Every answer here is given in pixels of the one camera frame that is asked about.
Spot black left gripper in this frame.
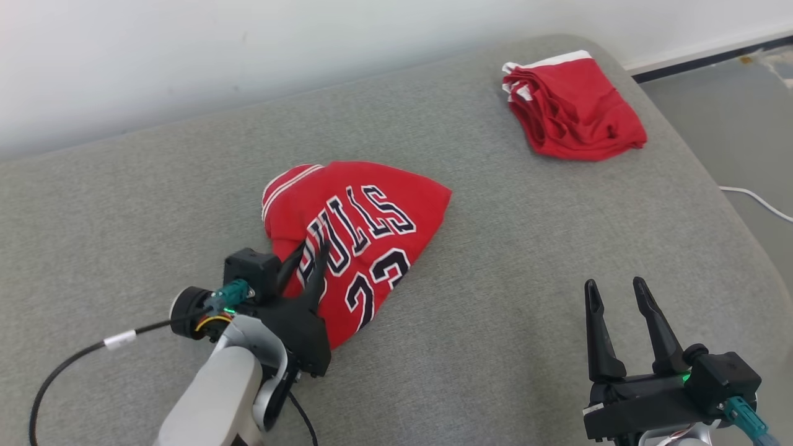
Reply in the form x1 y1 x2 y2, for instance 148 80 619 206
245 238 333 379

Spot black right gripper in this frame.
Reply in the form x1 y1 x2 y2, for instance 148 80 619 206
582 276 723 442

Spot red Bulls basketball jersey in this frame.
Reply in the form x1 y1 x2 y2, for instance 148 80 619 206
261 161 453 351

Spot grey fabric sofa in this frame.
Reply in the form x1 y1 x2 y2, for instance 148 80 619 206
0 34 793 446

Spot folded red shorts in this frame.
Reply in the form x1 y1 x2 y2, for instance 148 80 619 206
502 51 648 162

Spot white skirting board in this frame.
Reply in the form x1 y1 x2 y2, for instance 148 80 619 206
623 24 793 84

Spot thin black cable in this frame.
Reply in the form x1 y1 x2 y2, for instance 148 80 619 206
287 390 320 446

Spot white floor cable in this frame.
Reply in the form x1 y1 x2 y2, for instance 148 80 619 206
719 186 793 222

